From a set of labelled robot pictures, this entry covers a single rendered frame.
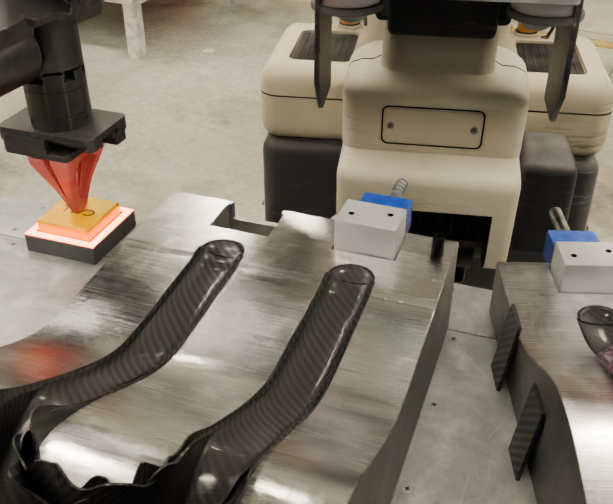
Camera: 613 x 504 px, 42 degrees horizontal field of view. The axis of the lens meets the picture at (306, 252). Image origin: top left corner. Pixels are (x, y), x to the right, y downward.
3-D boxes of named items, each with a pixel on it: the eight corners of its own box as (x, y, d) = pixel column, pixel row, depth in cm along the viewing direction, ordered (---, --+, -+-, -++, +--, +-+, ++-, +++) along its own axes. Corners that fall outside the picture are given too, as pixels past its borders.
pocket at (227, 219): (233, 235, 72) (231, 200, 70) (287, 246, 71) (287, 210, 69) (212, 261, 69) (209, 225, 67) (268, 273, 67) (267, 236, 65)
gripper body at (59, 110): (92, 160, 72) (79, 82, 67) (-1, 143, 74) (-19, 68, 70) (129, 131, 77) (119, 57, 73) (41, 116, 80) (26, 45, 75)
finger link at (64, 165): (80, 231, 77) (63, 143, 72) (19, 218, 79) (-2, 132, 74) (117, 198, 82) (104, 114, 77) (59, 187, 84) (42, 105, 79)
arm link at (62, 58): (86, -8, 69) (34, -15, 71) (33, 14, 64) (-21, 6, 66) (98, 68, 73) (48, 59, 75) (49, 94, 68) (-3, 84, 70)
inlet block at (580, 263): (524, 235, 77) (532, 186, 74) (576, 236, 77) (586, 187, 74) (553, 318, 66) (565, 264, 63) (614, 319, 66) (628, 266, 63)
